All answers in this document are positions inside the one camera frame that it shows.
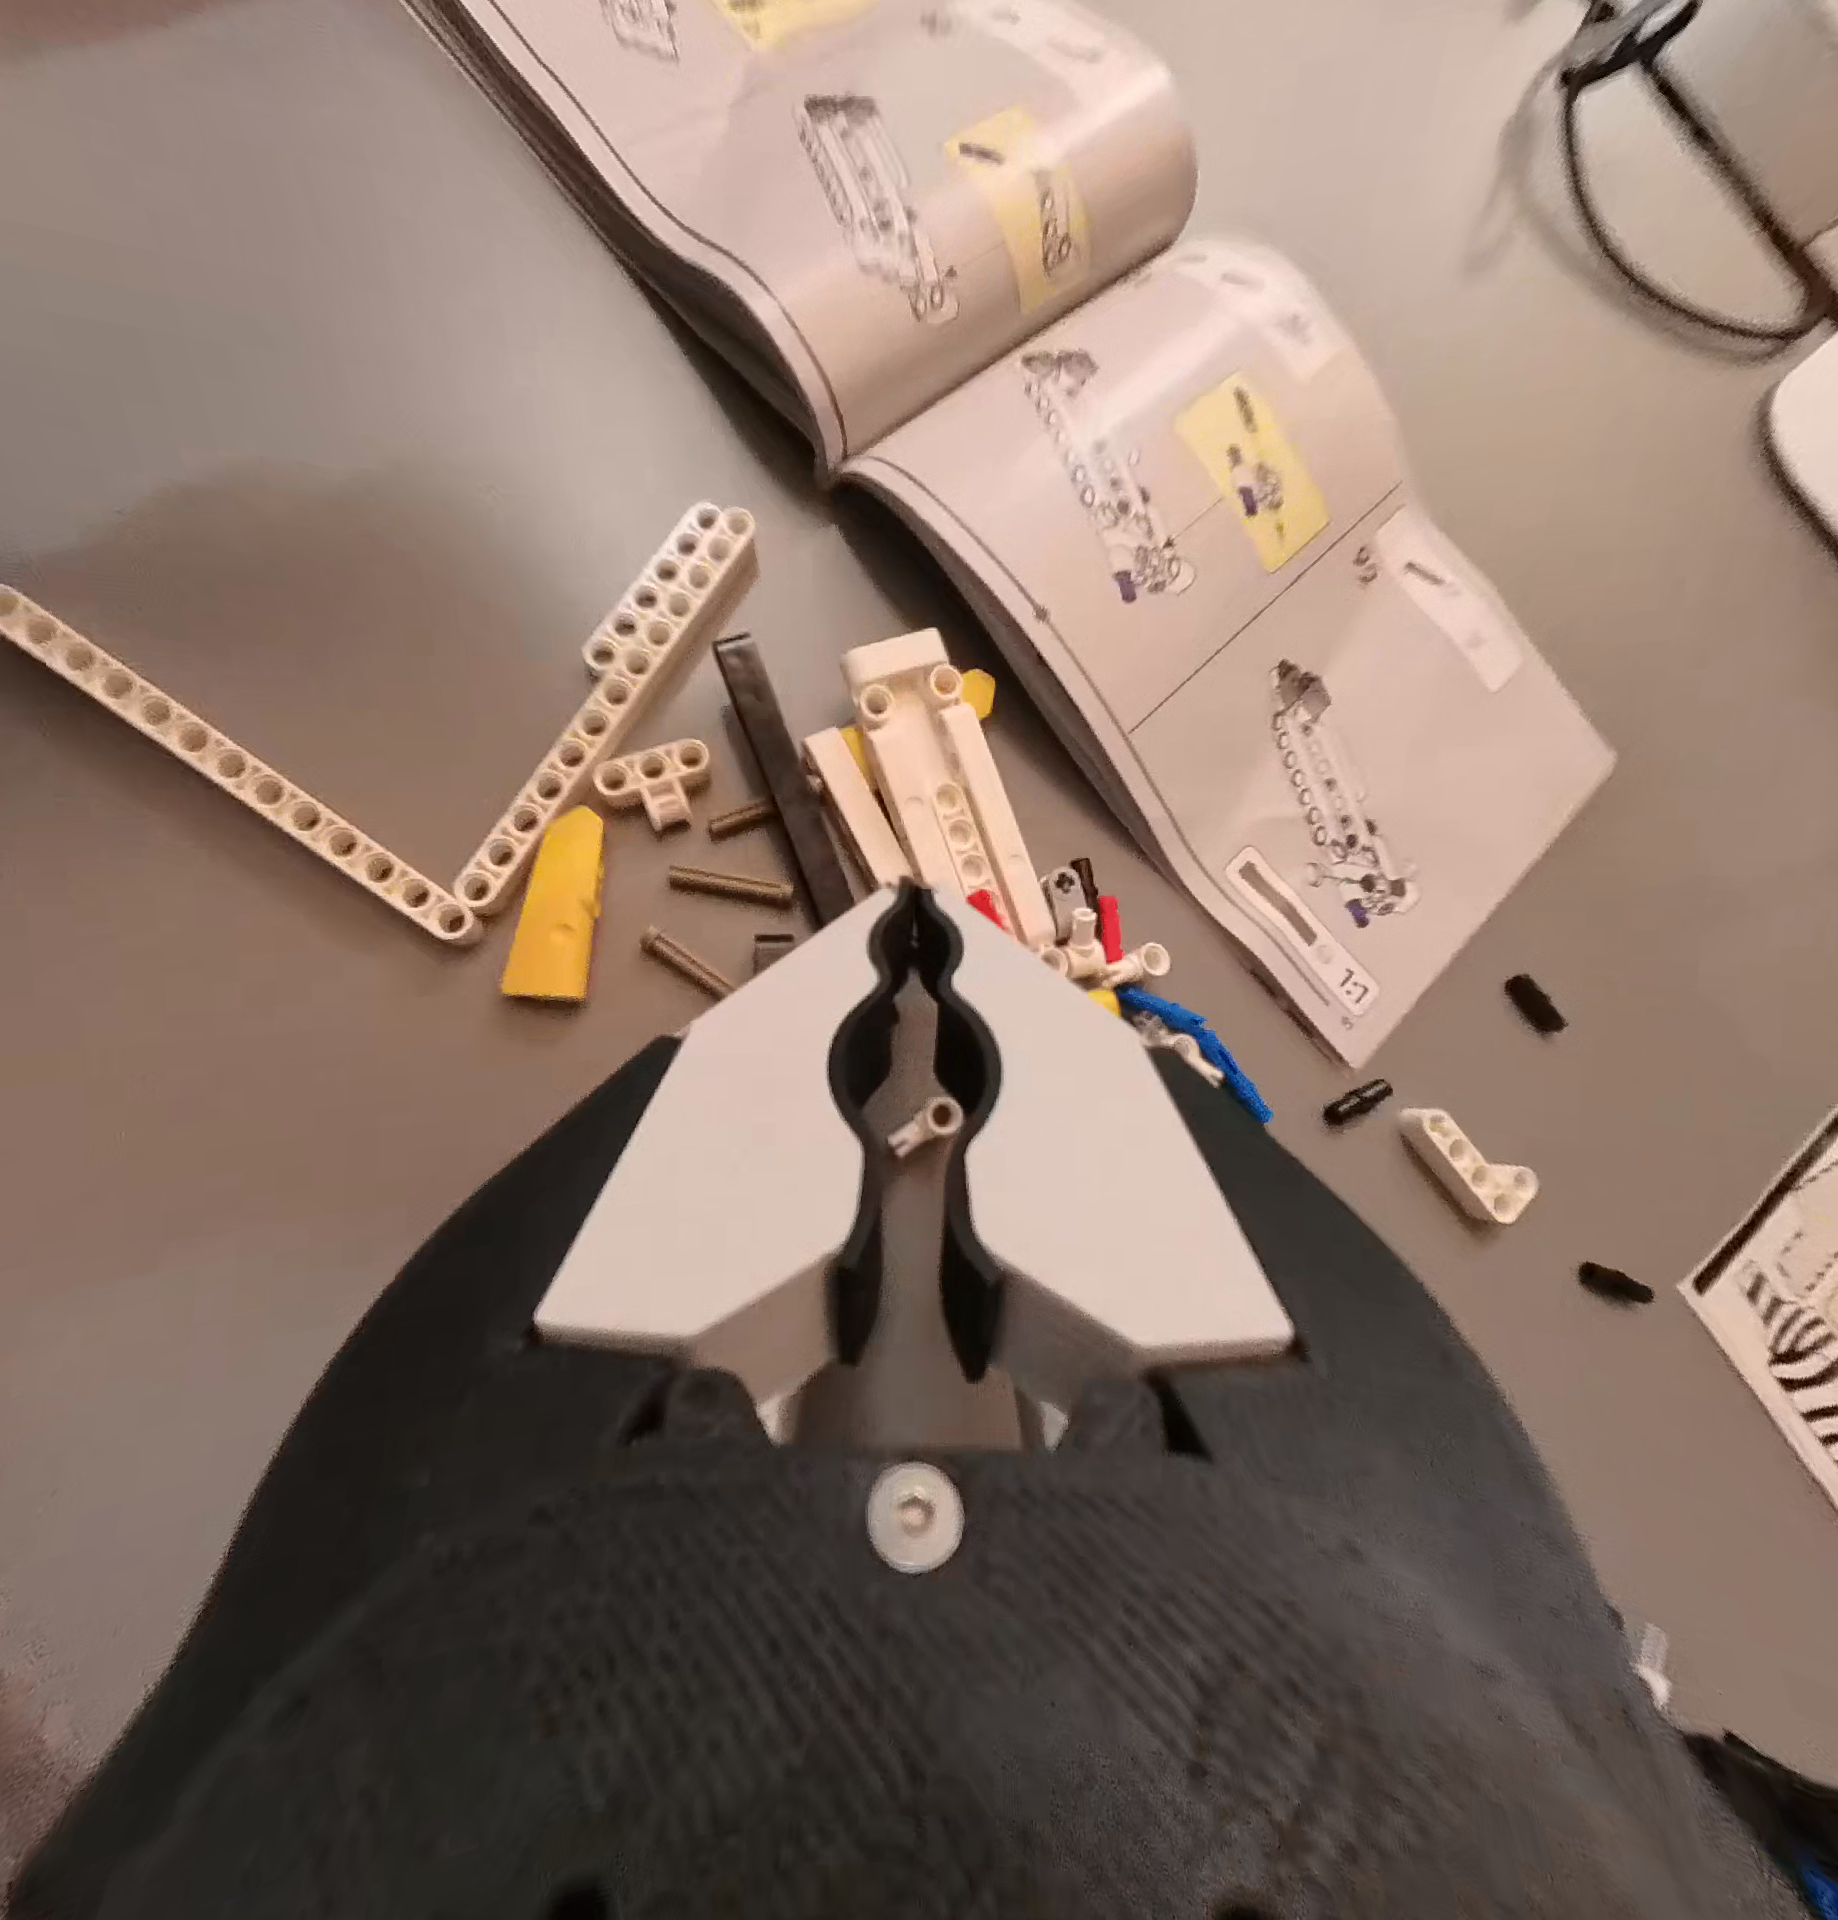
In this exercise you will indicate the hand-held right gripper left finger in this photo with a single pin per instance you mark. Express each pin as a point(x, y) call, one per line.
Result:
point(695, 1200)

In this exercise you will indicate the white lego panel piece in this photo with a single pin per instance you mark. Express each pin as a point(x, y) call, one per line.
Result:
point(844, 795)

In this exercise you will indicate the small white lego connector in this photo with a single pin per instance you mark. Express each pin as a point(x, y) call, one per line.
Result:
point(926, 1126)

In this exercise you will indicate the lego instruction booklet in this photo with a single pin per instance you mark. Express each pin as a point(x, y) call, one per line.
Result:
point(1233, 600)

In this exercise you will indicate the yellow lego panel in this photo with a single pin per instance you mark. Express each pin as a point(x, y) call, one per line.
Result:
point(555, 916)

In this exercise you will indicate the brown lego axle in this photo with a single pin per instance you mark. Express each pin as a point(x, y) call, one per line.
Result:
point(686, 960)
point(742, 816)
point(730, 885)

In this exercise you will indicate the white lego wing assembly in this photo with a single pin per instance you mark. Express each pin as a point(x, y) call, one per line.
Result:
point(934, 750)

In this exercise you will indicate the long white lego beam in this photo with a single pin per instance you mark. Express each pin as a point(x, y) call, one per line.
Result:
point(230, 766)

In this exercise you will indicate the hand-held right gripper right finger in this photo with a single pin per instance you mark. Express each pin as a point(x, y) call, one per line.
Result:
point(1128, 1200)

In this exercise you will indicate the wide white lego beam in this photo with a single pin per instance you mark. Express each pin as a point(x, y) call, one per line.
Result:
point(604, 721)

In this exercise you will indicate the zebra-striped sticker sheet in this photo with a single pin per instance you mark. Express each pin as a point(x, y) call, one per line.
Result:
point(1818, 1320)

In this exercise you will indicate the white T-shaped lego piece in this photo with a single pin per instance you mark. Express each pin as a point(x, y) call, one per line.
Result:
point(649, 772)

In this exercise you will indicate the white bent lego beam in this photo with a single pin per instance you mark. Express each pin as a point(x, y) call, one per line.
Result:
point(1466, 1161)

